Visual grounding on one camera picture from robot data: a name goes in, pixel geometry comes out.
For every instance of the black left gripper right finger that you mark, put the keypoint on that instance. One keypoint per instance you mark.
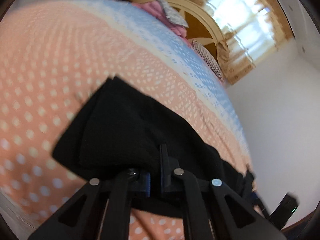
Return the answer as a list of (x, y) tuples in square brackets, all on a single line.
[(211, 209)]

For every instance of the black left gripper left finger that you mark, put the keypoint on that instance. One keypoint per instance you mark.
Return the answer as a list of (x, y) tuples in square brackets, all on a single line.
[(99, 210)]

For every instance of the striped pillow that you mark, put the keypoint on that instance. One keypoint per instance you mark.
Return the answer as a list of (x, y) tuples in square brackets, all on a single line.
[(208, 59)]

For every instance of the black pants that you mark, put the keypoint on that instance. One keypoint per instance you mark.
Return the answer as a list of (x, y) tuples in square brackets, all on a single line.
[(119, 129)]

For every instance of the grey patterned pillow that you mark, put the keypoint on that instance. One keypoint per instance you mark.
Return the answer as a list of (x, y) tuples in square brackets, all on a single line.
[(172, 15)]

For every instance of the pink blue dotted bedspread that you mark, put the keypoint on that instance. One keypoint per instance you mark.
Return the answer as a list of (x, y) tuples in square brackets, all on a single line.
[(55, 55)]

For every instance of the beige curtain behind headboard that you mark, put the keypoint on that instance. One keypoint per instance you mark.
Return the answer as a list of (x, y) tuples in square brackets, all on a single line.
[(251, 31)]

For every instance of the cream wooden headboard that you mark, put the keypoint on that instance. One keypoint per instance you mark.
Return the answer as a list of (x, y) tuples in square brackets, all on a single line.
[(202, 27)]

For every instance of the pink folded blanket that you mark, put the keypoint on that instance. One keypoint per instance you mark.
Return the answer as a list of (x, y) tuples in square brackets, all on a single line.
[(154, 8)]

